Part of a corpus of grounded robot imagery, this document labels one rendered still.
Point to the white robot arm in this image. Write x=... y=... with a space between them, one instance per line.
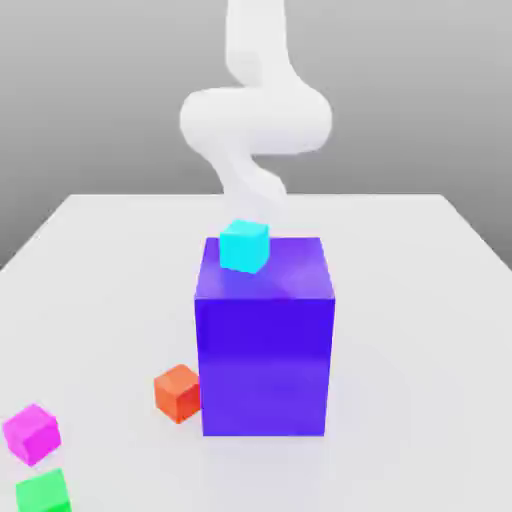
x=256 y=120

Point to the large purple box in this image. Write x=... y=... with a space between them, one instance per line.
x=264 y=352

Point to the small orange cube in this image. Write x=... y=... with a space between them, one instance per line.
x=176 y=394

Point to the small green cube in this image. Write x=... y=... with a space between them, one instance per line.
x=42 y=492

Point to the small magenta cube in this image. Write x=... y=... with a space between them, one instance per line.
x=31 y=435

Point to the small cyan cube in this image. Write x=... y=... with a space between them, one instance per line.
x=242 y=248

